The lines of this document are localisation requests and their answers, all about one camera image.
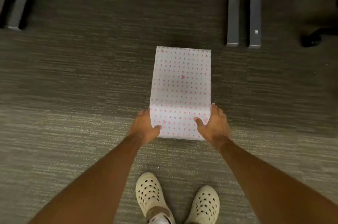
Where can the gray metal desk frame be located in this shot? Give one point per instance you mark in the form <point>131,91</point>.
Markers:
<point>254,15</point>

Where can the cream perforated right clog shoe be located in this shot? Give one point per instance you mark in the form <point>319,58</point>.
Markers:
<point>206,205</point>

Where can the cream perforated clog shoe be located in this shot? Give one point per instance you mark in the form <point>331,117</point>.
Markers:
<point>149,192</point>
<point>206,205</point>

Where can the person's left hand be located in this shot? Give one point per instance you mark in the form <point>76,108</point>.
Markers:
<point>144,126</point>

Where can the person's right forearm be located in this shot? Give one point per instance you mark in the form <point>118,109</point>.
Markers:
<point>269,187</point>

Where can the white pink-hearted paper box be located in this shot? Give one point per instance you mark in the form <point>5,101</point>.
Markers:
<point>181,78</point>

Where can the person's right hand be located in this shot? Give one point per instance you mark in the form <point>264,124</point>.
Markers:
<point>216,128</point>

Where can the cream perforated left clog shoe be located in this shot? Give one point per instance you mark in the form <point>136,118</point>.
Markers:
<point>149,192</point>

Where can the person's left forearm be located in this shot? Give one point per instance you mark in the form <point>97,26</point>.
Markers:
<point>100,187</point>

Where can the white sock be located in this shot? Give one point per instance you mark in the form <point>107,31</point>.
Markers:
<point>161,220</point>

